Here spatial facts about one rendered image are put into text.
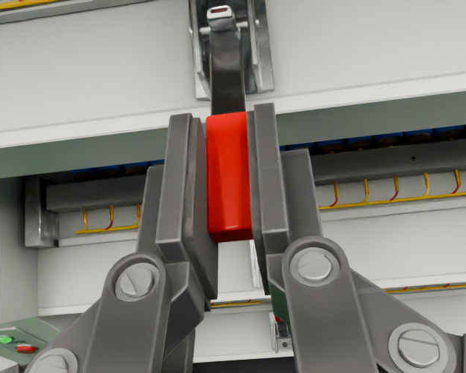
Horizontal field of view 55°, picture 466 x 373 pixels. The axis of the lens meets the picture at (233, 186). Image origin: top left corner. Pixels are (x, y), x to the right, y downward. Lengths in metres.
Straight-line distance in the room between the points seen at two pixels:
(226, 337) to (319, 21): 0.40
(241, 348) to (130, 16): 0.40
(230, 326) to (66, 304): 0.21
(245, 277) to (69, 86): 0.20
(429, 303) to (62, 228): 0.37
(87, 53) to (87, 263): 0.21
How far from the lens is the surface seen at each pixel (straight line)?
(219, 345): 0.52
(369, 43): 0.17
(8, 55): 0.20
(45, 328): 0.41
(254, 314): 0.51
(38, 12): 0.20
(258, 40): 0.17
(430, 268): 0.34
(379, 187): 0.34
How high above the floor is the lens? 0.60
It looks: 56 degrees down
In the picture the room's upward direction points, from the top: 15 degrees counter-clockwise
